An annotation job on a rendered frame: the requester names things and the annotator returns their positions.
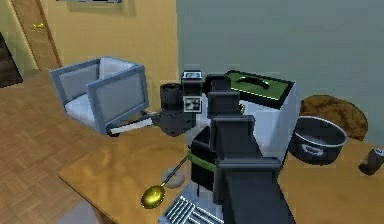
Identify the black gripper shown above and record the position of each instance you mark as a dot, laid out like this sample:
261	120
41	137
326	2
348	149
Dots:
173	121

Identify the grey blue armchair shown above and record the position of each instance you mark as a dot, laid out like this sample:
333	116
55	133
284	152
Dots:
116	96

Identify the wooden table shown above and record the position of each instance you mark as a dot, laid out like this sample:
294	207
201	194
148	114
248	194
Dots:
126	166

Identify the grey round lump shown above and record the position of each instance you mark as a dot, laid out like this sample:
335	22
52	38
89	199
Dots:
176	181

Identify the white coffee machine green top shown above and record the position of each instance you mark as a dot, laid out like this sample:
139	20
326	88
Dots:
270	116

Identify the brown wooden room door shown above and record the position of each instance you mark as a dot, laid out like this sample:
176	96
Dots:
36	40

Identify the black cooking pot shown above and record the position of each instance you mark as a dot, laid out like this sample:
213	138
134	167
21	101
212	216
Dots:
316	143

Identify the dark brown bottle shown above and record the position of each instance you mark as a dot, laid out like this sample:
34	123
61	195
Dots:
371	162

